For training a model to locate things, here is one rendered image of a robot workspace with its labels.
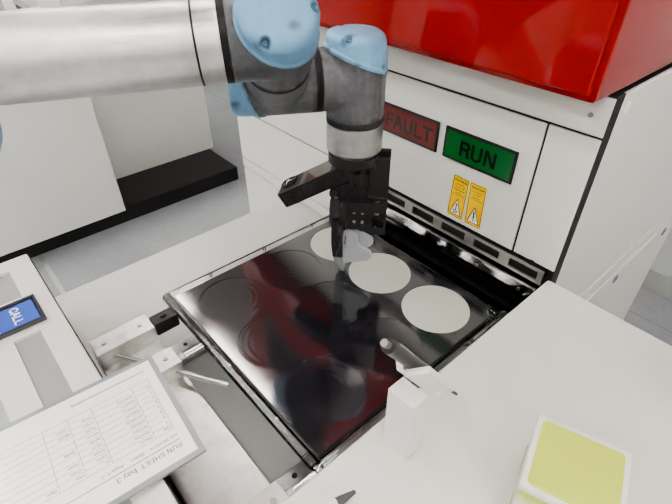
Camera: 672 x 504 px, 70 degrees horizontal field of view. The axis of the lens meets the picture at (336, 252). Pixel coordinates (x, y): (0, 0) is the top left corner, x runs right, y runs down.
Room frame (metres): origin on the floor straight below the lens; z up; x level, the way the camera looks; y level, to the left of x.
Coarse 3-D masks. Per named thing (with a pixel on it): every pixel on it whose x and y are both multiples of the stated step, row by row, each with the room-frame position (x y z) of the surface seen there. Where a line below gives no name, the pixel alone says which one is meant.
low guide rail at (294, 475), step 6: (438, 360) 0.46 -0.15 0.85; (372, 414) 0.37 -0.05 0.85; (336, 444) 0.33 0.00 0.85; (300, 462) 0.30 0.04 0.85; (294, 468) 0.30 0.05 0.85; (300, 468) 0.30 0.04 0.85; (306, 468) 0.30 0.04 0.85; (288, 474) 0.29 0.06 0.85; (294, 474) 0.29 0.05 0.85; (300, 474) 0.29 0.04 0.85; (306, 474) 0.29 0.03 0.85; (276, 480) 0.28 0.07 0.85; (282, 480) 0.28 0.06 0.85; (288, 480) 0.28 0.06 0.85; (294, 480) 0.28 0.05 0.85; (282, 486) 0.27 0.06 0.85; (288, 486) 0.27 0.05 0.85
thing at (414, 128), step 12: (384, 108) 0.75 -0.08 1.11; (384, 120) 0.75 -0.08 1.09; (396, 120) 0.73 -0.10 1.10; (408, 120) 0.71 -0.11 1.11; (420, 120) 0.70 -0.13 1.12; (396, 132) 0.73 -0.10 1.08; (408, 132) 0.71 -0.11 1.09; (420, 132) 0.70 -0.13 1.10; (432, 132) 0.68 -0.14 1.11; (432, 144) 0.68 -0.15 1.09
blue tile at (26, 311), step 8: (24, 304) 0.46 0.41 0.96; (32, 304) 0.46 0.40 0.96; (0, 312) 0.44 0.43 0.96; (8, 312) 0.44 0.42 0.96; (16, 312) 0.44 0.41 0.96; (24, 312) 0.44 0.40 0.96; (32, 312) 0.44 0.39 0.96; (0, 320) 0.43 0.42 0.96; (8, 320) 0.43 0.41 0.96; (16, 320) 0.43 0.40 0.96; (24, 320) 0.43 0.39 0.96; (0, 328) 0.41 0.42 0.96; (8, 328) 0.41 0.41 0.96
